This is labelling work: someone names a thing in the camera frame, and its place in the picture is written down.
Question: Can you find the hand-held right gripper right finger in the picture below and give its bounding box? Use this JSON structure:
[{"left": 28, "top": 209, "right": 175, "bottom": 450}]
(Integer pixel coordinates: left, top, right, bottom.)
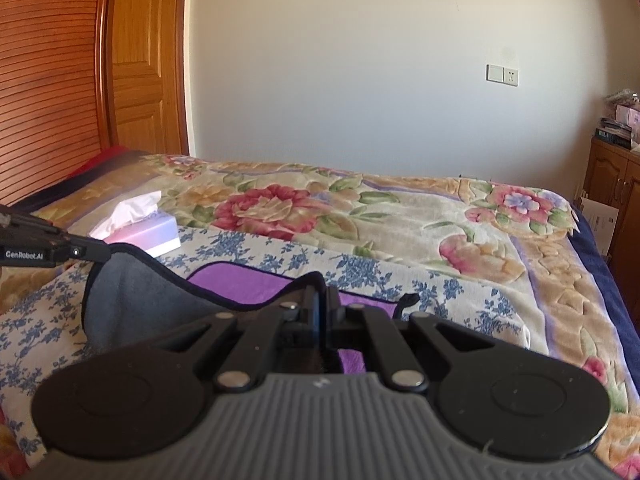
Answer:
[{"left": 327, "top": 284, "right": 497, "bottom": 394}]

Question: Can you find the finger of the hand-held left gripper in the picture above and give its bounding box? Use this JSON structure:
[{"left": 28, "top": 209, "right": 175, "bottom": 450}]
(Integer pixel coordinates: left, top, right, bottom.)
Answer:
[{"left": 52, "top": 232, "right": 112, "bottom": 264}]

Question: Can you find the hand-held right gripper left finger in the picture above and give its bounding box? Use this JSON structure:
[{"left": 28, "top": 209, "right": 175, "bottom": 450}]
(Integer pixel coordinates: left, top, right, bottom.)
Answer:
[{"left": 154, "top": 271, "right": 327, "bottom": 393}]

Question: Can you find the purple and grey towel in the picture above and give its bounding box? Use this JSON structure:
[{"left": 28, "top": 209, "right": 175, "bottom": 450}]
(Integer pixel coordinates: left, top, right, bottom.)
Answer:
[{"left": 82, "top": 242, "right": 422, "bottom": 376}]

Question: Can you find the white blue-flowered cloth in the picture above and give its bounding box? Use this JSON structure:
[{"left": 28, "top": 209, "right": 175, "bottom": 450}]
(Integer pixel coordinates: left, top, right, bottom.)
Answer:
[{"left": 0, "top": 225, "right": 532, "bottom": 472}]

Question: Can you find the tissue box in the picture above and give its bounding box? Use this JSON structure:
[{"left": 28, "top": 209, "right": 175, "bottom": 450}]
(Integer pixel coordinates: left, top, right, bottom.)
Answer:
[{"left": 89, "top": 191, "right": 182, "bottom": 257}]

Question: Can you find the red pillow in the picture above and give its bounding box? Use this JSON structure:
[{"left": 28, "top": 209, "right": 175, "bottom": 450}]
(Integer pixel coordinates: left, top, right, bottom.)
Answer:
[{"left": 64, "top": 146, "right": 132, "bottom": 182}]

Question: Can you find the floral blanket bed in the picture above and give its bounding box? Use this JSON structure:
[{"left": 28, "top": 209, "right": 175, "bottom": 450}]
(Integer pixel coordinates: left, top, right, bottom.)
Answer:
[{"left": 0, "top": 152, "right": 640, "bottom": 480}]

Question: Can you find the wooden slatted headboard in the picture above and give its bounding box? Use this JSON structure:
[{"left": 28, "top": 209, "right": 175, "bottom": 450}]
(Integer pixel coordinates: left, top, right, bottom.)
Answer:
[{"left": 0, "top": 0, "right": 120, "bottom": 207}]

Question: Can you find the wooden door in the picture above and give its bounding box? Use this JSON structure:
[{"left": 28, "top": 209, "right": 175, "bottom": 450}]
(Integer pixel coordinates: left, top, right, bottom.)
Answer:
[{"left": 106, "top": 0, "right": 197, "bottom": 157}]

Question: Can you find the navy bed sheet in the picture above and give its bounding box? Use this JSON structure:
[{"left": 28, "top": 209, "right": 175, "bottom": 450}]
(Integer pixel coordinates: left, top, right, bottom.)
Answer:
[{"left": 569, "top": 199, "right": 640, "bottom": 343}]

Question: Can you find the white cardboard box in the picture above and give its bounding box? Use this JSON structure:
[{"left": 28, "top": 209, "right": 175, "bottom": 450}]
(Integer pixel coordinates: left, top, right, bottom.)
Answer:
[{"left": 574, "top": 195, "right": 620, "bottom": 257}]

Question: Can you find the wooden cabinet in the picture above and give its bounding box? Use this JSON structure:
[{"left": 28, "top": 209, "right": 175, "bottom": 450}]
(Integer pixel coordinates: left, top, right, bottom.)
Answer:
[{"left": 581, "top": 136, "right": 640, "bottom": 307}]

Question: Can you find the stack of books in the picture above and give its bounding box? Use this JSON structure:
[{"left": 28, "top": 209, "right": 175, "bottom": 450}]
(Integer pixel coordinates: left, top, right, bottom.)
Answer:
[{"left": 594, "top": 118, "right": 634, "bottom": 150}]

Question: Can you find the pink box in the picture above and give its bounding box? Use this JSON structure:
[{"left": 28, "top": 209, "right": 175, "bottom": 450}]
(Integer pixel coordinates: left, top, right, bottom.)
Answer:
[{"left": 615, "top": 104, "right": 640, "bottom": 130}]

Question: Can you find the clear plastic bag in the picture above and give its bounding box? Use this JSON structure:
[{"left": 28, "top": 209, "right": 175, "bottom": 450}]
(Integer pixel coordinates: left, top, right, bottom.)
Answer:
[{"left": 604, "top": 88, "right": 640, "bottom": 111}]

